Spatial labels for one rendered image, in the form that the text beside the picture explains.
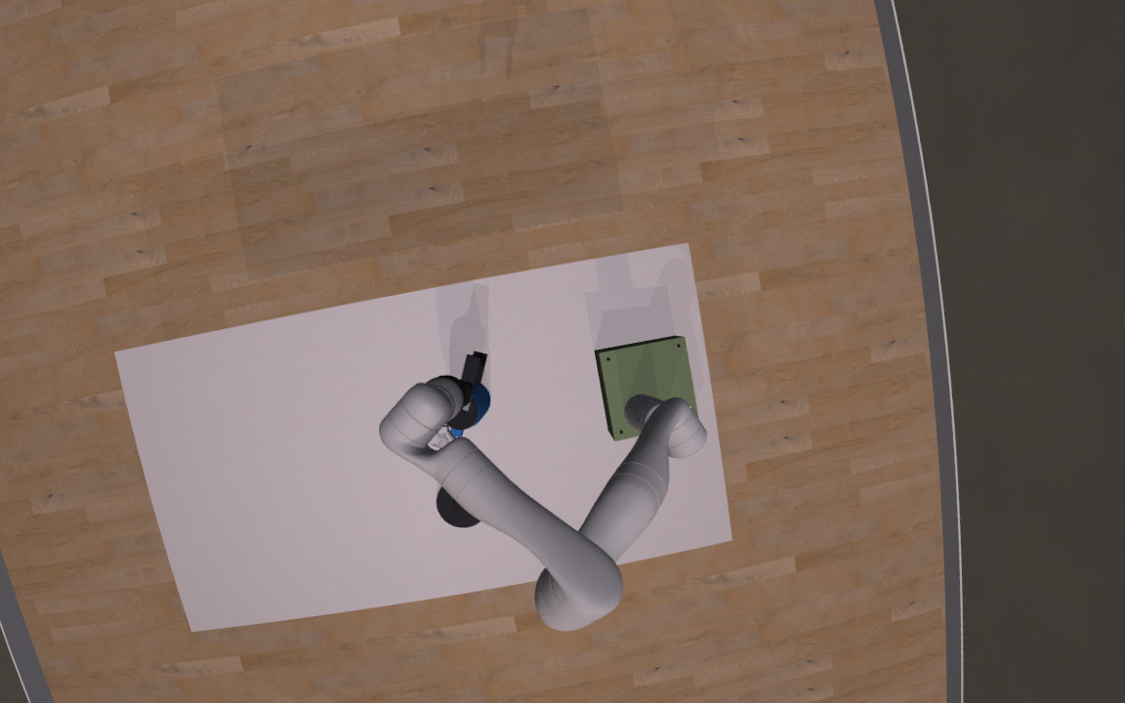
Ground blue kettle with black handle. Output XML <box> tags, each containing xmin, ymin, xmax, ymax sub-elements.
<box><xmin>446</xmin><ymin>351</ymin><xmax>491</xmax><ymax>438</ymax></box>

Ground black round disc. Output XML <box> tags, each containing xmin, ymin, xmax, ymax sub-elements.
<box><xmin>437</xmin><ymin>487</ymin><xmax>480</xmax><ymax>528</ymax></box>

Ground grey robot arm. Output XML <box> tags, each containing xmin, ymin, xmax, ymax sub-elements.
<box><xmin>379</xmin><ymin>384</ymin><xmax>707</xmax><ymax>632</ymax></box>

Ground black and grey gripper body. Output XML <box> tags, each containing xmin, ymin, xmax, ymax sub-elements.
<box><xmin>428</xmin><ymin>375</ymin><xmax>474</xmax><ymax>448</ymax></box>

